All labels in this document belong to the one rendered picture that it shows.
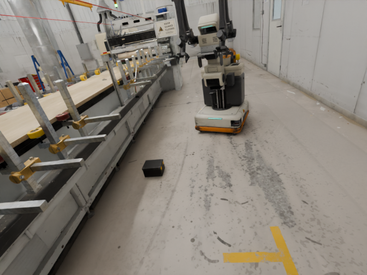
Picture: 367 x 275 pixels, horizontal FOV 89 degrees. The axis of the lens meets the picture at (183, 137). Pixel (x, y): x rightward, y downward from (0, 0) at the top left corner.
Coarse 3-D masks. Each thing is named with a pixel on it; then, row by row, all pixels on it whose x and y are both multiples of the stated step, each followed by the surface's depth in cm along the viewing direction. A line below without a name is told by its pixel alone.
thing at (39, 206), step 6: (0, 204) 69; (6, 204) 68; (12, 204) 67; (18, 204) 67; (24, 204) 66; (30, 204) 66; (36, 204) 65; (42, 204) 65; (48, 204) 68; (0, 210) 67; (6, 210) 66; (12, 210) 66; (18, 210) 66; (24, 210) 66; (30, 210) 65; (36, 210) 65; (42, 210) 65
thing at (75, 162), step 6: (48, 162) 90; (54, 162) 89; (60, 162) 88; (66, 162) 87; (72, 162) 86; (78, 162) 86; (84, 162) 89; (6, 168) 92; (36, 168) 89; (42, 168) 89; (48, 168) 89; (54, 168) 89; (60, 168) 88; (66, 168) 88; (6, 174) 93
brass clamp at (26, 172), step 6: (30, 162) 91; (36, 162) 93; (24, 168) 87; (30, 168) 90; (12, 174) 84; (18, 174) 84; (24, 174) 86; (30, 174) 89; (12, 180) 85; (18, 180) 84; (24, 180) 87
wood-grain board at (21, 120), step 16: (96, 80) 262; (48, 96) 213; (80, 96) 182; (16, 112) 165; (32, 112) 155; (48, 112) 146; (0, 128) 129; (16, 128) 123; (32, 128) 117; (16, 144) 104
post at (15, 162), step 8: (0, 136) 79; (0, 144) 79; (8, 144) 82; (0, 152) 81; (8, 152) 81; (8, 160) 83; (16, 160) 84; (16, 168) 85; (32, 176) 91; (24, 184) 89; (32, 184) 90
